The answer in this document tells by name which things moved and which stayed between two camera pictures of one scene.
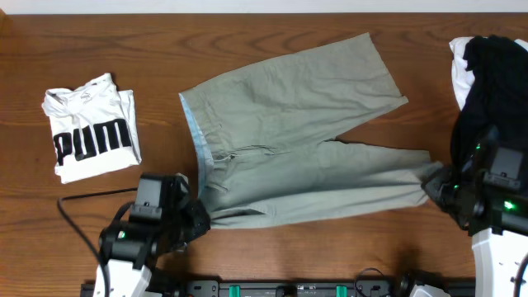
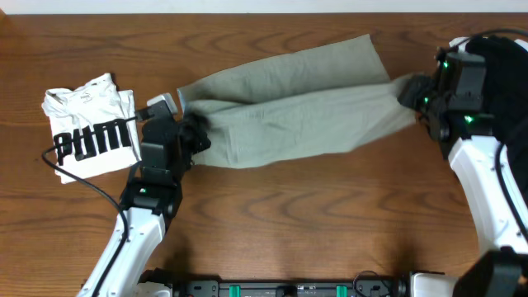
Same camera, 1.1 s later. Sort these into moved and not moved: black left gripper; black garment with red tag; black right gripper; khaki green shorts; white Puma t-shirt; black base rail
Moved: black right gripper; black left gripper; khaki green shorts
Not moved: black garment with red tag; black base rail; white Puma t-shirt
